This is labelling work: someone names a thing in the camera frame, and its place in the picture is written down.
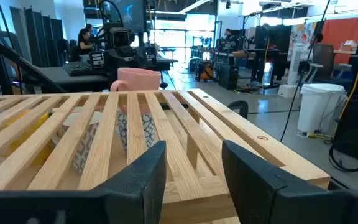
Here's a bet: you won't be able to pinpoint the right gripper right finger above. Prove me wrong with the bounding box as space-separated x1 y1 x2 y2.
221 139 358 224

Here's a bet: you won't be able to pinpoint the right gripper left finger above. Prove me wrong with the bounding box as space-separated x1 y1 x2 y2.
0 140 167 224

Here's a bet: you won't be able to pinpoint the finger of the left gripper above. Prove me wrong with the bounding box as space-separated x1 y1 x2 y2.
144 45 158 65
88 50 106 68

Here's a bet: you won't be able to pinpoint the pink mug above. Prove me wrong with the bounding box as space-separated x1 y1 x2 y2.
109 67 162 93

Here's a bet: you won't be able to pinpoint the white mug red rim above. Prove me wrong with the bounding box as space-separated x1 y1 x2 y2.
56 107 103 175

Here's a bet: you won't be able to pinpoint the white blue-patterned mug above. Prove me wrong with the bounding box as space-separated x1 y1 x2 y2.
116 102 157 151

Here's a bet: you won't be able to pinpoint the yellow mug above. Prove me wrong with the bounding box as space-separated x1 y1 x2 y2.
0 108 53 166

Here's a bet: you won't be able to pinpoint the black keyboard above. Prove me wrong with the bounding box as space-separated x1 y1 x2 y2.
62 60 94 77

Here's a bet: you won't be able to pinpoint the black office chair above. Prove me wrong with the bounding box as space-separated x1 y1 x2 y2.
57 38 81 62

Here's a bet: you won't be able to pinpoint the black work table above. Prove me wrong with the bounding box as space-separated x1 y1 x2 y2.
37 57 180 93

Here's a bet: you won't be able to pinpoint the dark monitor screen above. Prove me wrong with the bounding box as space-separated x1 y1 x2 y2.
109 0 148 34

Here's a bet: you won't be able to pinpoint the orange shop vacuum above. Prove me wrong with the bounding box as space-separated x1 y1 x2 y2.
198 60 215 83

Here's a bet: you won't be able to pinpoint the grey partition panels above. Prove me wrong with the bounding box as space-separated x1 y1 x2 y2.
9 6 65 68

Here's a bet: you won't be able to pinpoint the black computer case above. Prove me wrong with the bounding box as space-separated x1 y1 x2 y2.
218 63 239 91

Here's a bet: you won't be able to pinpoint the white trash bin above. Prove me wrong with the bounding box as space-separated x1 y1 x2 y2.
296 83 347 135

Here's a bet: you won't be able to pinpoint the wooden slatted rack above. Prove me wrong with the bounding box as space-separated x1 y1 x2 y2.
0 88 331 224

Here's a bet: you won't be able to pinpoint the black desk with monitors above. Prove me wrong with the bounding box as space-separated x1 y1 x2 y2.
244 24 293 91

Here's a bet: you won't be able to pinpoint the white tower fan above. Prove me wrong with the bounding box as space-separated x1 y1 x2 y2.
277 42 306 98

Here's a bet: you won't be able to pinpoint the patterned hanging cloth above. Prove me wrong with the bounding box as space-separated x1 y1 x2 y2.
287 22 317 62

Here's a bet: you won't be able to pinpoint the grey mesh chair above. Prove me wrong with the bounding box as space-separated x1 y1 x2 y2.
305 43 354 84

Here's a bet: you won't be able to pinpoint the orange curtain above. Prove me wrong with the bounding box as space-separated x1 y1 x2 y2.
320 16 358 65

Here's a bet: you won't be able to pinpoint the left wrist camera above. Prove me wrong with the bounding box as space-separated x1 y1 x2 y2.
109 27 134 49

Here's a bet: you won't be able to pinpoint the coiled black cable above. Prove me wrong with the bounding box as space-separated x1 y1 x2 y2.
328 139 358 173

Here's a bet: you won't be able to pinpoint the long black cable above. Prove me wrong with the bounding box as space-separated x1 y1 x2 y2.
279 0 331 143

